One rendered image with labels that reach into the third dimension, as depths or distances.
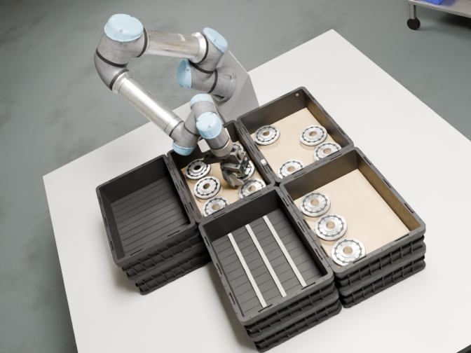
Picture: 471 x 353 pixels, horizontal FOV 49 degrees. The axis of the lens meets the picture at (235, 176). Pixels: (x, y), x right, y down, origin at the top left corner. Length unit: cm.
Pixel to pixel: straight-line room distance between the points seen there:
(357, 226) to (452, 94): 177
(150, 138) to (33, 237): 131
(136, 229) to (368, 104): 109
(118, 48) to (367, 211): 99
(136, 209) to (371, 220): 88
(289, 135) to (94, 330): 101
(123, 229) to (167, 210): 18
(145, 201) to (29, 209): 177
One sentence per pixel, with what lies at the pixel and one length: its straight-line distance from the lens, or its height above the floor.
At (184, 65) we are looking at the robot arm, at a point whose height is 107.
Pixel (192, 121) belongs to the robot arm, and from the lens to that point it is 172.
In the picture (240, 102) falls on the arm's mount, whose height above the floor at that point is 84.
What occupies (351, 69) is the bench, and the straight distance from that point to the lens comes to 245.
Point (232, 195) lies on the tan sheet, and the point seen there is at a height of 83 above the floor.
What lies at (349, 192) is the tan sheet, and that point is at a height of 83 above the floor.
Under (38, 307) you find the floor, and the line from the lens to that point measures 314.
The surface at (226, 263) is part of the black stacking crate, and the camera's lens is 172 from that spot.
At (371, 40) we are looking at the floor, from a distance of 380.
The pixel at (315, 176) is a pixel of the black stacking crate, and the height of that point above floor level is 90.
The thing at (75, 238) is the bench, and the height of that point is 70.
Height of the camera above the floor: 222
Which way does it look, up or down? 46 degrees down
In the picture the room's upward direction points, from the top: 23 degrees counter-clockwise
